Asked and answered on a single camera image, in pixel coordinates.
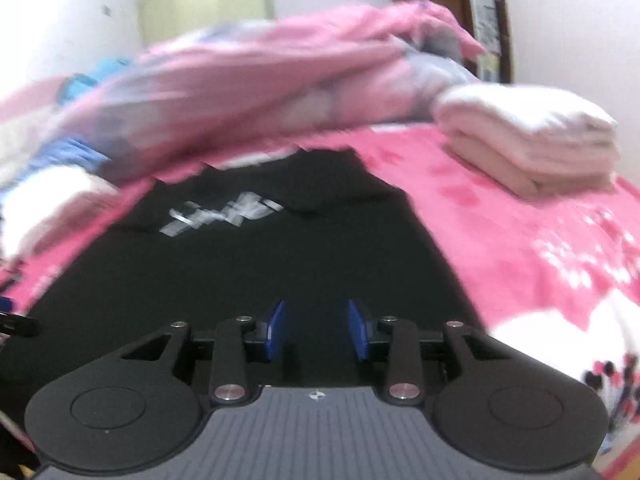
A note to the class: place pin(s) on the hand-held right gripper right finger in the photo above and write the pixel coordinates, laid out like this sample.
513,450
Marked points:
359,330

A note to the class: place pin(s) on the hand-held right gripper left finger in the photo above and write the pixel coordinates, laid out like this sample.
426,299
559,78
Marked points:
275,330

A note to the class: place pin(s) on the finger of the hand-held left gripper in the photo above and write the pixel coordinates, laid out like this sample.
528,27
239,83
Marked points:
20,325

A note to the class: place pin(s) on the black t-shirt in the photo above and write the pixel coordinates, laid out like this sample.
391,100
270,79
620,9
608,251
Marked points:
300,250

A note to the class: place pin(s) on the stack of folded clothes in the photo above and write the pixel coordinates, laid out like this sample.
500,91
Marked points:
525,110

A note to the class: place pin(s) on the white crumpled garment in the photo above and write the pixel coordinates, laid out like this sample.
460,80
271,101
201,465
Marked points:
50,205

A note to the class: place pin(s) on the pink flower-print blanket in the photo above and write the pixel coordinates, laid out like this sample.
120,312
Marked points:
500,240

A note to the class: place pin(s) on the light blue garment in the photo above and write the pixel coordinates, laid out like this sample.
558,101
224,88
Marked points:
70,155

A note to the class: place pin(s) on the beige folded garment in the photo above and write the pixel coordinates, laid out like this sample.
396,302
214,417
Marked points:
500,175

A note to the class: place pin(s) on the cream padded headboard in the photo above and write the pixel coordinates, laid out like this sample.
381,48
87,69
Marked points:
20,105

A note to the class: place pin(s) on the pink floral quilt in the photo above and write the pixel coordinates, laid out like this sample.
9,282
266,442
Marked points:
250,75

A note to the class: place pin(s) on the turquoise plush toy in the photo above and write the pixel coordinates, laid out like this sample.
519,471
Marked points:
107,67

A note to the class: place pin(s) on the pale yellow wardrobe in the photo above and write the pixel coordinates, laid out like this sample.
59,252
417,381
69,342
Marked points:
210,5

